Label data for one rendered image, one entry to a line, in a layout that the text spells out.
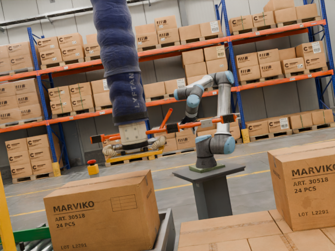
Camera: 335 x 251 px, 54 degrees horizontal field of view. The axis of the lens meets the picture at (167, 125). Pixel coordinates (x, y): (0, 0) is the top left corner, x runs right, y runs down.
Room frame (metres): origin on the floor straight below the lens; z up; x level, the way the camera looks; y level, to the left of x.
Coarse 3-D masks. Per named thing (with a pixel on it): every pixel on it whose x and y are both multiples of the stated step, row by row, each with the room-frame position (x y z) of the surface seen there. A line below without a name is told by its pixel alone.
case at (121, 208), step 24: (72, 192) 1.93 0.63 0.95; (96, 192) 1.89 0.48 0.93; (120, 192) 1.88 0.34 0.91; (144, 192) 1.93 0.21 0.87; (48, 216) 1.93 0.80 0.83; (72, 216) 1.91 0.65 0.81; (96, 216) 1.89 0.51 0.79; (120, 216) 1.88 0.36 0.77; (144, 216) 1.86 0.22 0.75; (72, 240) 1.91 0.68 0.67; (96, 240) 1.90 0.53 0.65; (120, 240) 1.88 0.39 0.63; (144, 240) 1.87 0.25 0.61
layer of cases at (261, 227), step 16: (192, 224) 2.16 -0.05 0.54; (208, 224) 2.11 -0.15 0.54; (224, 224) 2.06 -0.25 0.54; (240, 224) 2.02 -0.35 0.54; (256, 224) 1.97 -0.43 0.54; (272, 224) 1.93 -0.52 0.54; (192, 240) 1.90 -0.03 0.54; (208, 240) 1.86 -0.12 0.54; (224, 240) 1.83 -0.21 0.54; (240, 240) 1.79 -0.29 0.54; (256, 240) 1.76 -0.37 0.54; (272, 240) 1.72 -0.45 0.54; (288, 240) 1.69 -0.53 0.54; (304, 240) 1.66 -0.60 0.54; (320, 240) 1.63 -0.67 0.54
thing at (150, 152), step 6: (144, 150) 1.96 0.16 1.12; (150, 150) 1.96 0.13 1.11; (156, 150) 1.93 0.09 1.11; (162, 150) 1.94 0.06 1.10; (120, 156) 1.94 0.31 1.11; (126, 156) 1.92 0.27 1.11; (132, 156) 1.92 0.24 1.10; (138, 156) 1.92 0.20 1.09; (144, 156) 1.92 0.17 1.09; (108, 162) 1.93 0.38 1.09
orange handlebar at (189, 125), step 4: (236, 116) 2.02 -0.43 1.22; (212, 120) 2.02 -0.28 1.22; (216, 120) 2.01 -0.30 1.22; (220, 120) 2.01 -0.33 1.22; (184, 124) 2.07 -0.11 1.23; (188, 124) 2.02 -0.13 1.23; (192, 124) 2.02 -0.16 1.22; (196, 124) 2.02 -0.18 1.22; (200, 124) 2.02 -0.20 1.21; (164, 128) 2.03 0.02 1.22; (180, 128) 2.03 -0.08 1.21; (148, 132) 2.03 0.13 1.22; (152, 132) 2.03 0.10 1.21; (156, 132) 2.03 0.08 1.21; (104, 136) 2.32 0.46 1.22; (108, 136) 2.32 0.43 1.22; (112, 136) 2.32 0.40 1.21; (116, 136) 2.04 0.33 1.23; (120, 136) 2.04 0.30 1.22
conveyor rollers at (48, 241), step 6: (162, 222) 2.29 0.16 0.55; (36, 240) 2.40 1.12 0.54; (42, 240) 2.36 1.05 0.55; (48, 240) 2.38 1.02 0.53; (156, 240) 2.00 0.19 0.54; (0, 246) 2.40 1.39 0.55; (18, 246) 2.33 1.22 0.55; (24, 246) 2.38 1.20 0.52; (30, 246) 2.31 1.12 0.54; (36, 246) 2.25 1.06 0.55; (42, 246) 2.29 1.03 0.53; (48, 246) 2.22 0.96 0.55; (156, 246) 1.90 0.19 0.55
